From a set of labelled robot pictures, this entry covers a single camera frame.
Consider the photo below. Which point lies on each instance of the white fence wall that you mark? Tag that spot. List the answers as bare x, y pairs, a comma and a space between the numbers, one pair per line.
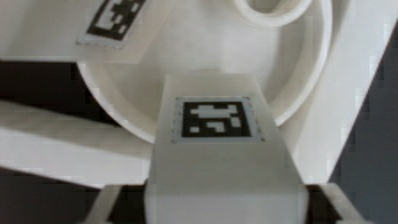
84, 152

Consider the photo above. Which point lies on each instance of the white round stool seat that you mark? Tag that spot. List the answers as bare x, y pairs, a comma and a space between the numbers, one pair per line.
210, 43

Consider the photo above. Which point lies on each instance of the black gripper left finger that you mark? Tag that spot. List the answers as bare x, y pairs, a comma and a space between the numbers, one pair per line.
118, 207

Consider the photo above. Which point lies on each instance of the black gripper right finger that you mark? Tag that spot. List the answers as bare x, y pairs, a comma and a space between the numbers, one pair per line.
331, 209

